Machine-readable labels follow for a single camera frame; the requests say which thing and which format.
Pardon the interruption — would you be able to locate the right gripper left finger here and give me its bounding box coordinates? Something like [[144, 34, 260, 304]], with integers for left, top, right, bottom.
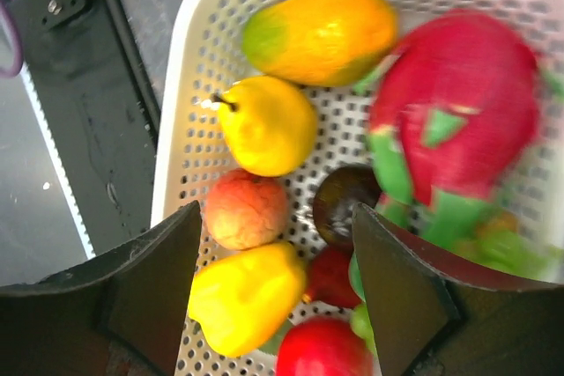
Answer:
[[1, 202, 202, 375]]

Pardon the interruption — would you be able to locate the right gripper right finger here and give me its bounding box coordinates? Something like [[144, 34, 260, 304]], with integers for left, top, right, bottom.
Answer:
[[352, 204, 563, 375]]

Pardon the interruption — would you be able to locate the dark red plum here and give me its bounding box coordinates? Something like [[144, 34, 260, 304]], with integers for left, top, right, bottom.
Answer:
[[302, 245, 361, 309]]

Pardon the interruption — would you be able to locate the orange peach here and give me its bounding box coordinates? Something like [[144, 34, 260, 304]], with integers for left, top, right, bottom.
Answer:
[[204, 168, 290, 250]]

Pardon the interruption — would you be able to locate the yellow lemon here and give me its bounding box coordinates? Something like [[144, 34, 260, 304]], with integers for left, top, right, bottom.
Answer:
[[211, 75, 318, 177]]

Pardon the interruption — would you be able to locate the orange green mango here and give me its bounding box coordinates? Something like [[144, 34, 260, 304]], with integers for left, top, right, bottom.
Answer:
[[241, 0, 399, 87]]

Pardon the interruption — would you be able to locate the green grape bunch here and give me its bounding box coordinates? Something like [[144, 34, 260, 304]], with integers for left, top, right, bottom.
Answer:
[[349, 207, 562, 359]]

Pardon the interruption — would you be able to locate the red pomegranate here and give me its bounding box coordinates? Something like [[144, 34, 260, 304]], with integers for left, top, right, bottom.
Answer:
[[275, 316, 374, 376]]

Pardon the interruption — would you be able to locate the yellow bell pepper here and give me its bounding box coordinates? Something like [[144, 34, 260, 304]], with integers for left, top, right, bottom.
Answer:
[[188, 242, 307, 358]]

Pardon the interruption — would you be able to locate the dark mangosteen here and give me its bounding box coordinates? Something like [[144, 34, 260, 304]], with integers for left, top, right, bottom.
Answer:
[[312, 164, 382, 250]]

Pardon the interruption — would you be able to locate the pink dragon fruit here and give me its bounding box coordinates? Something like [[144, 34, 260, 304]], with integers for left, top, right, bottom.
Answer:
[[356, 9, 540, 250]]

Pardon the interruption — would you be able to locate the white plastic basket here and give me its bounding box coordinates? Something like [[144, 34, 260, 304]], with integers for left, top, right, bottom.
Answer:
[[151, 0, 563, 375]]

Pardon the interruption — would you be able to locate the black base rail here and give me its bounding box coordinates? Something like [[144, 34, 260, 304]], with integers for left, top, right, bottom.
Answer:
[[10, 0, 159, 258]]

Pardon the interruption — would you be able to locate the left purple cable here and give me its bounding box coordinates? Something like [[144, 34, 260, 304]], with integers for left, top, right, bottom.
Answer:
[[0, 0, 24, 78]]

